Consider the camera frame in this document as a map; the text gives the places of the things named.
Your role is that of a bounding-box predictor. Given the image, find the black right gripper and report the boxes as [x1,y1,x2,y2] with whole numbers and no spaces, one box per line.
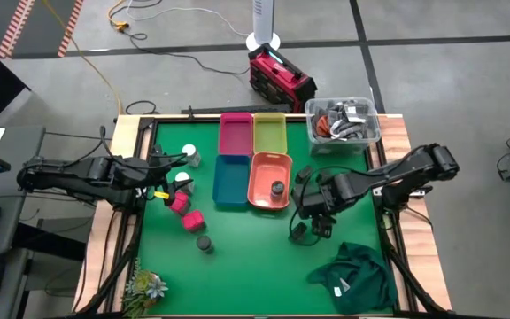
[290,175,349,239]

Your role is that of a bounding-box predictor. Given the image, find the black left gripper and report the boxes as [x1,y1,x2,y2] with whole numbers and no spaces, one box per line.
[142,148,194,201]

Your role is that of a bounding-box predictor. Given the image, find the white-lid seasoning jar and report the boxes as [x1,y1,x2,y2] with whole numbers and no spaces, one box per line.
[181,143,202,168]
[174,171,196,196]

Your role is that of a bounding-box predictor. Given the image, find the black-lid jar with blue sticker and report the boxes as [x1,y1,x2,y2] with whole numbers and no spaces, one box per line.
[195,235,215,255]

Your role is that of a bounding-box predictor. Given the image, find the blue plastic bin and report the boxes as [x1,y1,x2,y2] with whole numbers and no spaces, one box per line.
[212,154,252,207]

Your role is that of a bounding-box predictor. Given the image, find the dark green cloth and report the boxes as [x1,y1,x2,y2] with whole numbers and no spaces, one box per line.
[306,241,398,315]

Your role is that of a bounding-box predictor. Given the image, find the pink plastic bin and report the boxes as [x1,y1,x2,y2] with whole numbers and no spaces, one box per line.
[218,112,255,157]

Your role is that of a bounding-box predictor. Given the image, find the green table mat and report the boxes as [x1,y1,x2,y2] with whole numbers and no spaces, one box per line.
[137,119,393,316]

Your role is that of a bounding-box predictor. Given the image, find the orange plastic bin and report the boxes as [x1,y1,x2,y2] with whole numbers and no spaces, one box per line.
[246,152,294,212]

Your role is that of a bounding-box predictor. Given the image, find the yellow-green plastic bin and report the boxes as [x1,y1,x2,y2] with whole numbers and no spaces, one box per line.
[252,112,289,155]

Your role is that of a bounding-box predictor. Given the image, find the clear plastic storage container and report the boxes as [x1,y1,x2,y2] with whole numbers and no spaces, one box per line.
[304,97,383,156]

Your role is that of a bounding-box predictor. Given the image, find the artificial succulent plant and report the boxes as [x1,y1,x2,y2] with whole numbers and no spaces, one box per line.
[123,259,170,318]

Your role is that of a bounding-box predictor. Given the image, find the red toolbox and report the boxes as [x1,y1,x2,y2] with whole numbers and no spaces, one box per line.
[247,43,319,114]

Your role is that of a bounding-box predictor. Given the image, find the white tower fan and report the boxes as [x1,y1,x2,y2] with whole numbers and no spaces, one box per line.
[245,0,282,52]

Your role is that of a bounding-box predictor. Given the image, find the black floor cable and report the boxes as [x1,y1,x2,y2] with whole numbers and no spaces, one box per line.
[128,30,251,76]

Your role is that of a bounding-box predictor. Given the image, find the yellow floor cable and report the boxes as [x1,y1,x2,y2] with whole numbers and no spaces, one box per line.
[42,0,124,116]

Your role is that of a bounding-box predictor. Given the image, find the orange extension cord plug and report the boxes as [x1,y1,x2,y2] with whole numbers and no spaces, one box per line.
[107,0,131,33]

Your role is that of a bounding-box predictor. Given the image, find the white floor cable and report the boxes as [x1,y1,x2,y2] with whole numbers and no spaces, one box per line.
[126,0,250,37]

